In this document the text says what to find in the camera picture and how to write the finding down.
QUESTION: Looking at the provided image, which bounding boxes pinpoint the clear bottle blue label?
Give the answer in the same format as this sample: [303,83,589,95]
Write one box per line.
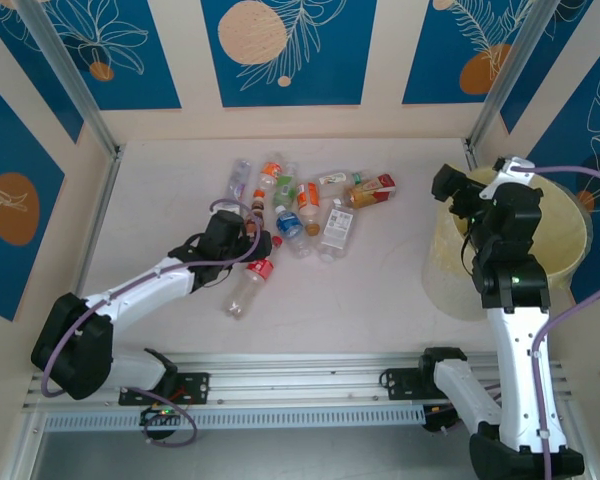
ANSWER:
[273,203,313,260]

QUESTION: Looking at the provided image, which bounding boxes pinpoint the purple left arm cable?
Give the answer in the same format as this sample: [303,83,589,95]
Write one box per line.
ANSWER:
[39,197,264,447]

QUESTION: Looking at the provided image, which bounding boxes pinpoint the cola bottle red label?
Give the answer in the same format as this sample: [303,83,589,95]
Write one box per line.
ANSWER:
[222,235,285,320]

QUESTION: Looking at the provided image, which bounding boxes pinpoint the blue floral wall panel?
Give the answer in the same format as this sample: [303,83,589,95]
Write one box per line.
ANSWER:
[498,0,597,135]
[521,47,600,311]
[0,69,66,323]
[0,7,85,145]
[199,0,380,108]
[401,0,539,106]
[44,0,182,112]

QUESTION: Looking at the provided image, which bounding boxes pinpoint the white label bottle green cap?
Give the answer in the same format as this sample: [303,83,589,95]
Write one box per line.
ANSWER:
[314,169,377,188]

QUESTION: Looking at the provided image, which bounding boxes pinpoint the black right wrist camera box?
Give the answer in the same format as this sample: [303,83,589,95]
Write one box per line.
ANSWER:
[431,163,487,205]

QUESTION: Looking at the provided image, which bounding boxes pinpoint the clear bottle white code label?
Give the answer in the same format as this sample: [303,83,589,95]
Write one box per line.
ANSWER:
[316,197,357,264]

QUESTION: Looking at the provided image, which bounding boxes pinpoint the grey slotted cable tray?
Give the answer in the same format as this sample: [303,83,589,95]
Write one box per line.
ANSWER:
[42,403,427,434]

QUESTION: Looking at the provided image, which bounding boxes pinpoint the clear bottle purple label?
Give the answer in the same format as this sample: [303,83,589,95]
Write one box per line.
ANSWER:
[222,158,254,214]

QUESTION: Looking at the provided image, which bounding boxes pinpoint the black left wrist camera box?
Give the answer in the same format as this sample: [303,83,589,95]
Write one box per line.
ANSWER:
[247,229,275,263]

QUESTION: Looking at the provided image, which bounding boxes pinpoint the small circuit board green light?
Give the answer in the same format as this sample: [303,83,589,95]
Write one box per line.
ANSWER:
[138,405,187,427]
[422,407,456,435]

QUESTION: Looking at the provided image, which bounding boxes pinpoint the amber tea bottle red label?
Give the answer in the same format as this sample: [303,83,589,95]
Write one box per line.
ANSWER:
[347,172,398,210]

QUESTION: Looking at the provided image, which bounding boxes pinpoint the pale yellow round bin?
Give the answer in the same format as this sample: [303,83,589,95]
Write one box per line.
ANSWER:
[422,164,594,321]

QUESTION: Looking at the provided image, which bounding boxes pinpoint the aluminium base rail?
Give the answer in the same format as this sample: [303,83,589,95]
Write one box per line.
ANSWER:
[22,349,574,412]

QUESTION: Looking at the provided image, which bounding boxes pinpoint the tea bottle orange white label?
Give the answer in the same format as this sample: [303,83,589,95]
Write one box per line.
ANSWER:
[295,180,325,237]

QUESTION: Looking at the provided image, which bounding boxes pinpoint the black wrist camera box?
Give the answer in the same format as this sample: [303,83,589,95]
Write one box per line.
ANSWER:
[431,163,487,205]
[247,229,275,263]

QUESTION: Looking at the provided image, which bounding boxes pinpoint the aluminium frame bar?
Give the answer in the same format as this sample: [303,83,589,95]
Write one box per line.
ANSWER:
[554,399,597,480]
[0,409,49,480]

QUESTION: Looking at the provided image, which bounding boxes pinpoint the aluminium frame post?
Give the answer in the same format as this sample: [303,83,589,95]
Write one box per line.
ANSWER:
[465,0,564,151]
[14,0,124,157]

